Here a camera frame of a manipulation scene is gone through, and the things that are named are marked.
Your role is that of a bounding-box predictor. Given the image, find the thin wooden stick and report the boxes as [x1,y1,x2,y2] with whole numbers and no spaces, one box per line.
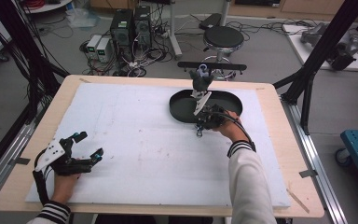
[286,188,310,215]

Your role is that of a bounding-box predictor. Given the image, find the black flat floor device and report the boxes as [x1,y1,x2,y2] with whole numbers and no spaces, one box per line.
[198,12,224,31]

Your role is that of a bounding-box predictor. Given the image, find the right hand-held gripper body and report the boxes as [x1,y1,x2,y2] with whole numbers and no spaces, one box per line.
[193,91,227,131]

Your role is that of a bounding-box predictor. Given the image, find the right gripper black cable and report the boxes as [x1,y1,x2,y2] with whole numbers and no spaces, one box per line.
[218,111,257,153]

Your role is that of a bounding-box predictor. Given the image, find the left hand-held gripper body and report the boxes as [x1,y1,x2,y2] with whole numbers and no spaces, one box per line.
[34,136,93,176]

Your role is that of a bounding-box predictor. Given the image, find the black round stool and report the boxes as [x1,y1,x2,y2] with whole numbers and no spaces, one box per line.
[195,25,246,80]

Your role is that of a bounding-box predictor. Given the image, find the tangle of floor cables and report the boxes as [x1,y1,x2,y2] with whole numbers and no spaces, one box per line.
[79,6,172,77]

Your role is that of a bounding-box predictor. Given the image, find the black metal frame post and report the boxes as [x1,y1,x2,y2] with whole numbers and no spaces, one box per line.
[0,0,71,125]
[272,0,358,135]

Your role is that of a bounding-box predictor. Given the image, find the clear plastic bag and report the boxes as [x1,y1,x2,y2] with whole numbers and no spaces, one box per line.
[65,7,101,32]

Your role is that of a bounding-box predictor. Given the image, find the black oval tray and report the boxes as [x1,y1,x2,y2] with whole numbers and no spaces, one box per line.
[169,61,248,125]

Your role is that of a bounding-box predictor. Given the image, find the black white pink plush keychain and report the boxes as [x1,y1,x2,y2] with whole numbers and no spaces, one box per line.
[188,63,215,93]

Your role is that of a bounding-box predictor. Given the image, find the grey robot parts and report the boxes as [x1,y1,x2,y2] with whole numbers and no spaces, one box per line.
[300,21,358,71]

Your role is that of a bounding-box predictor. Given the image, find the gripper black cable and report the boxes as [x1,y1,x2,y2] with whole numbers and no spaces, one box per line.
[31,146,52,206]
[218,111,257,153]

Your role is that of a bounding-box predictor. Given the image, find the white foam mat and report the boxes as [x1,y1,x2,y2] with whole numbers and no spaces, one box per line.
[25,82,292,209]

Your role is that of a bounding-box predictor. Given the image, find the person's right hand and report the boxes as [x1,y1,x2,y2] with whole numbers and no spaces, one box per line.
[212,110,249,149]

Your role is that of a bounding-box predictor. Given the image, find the white bench power supply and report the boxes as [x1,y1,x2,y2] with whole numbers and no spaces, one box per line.
[96,36,112,63]
[86,34,103,60]

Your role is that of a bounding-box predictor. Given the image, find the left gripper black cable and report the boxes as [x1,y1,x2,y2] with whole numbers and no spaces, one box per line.
[31,146,52,206]

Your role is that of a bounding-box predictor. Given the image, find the person's left hand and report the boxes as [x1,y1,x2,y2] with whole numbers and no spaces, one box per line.
[49,172,82,205]

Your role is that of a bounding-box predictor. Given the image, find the black computer tower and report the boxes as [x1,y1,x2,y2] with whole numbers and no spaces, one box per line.
[109,8,135,62]
[133,5,153,49]

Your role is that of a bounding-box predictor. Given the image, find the grey tape strip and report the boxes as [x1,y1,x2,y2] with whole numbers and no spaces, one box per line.
[8,156,32,166]
[298,169,319,179]

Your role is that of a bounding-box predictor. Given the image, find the white floor board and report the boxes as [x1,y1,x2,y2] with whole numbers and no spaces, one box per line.
[281,23,358,73]

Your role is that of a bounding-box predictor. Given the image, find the light wooden table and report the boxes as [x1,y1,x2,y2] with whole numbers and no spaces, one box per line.
[0,74,325,218]

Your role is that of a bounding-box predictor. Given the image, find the aluminium rail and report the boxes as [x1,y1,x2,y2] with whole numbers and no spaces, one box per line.
[280,94,350,224]
[0,102,49,208]

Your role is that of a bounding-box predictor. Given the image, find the grey stand leg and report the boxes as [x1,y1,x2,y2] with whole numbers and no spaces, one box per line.
[167,0,184,61]

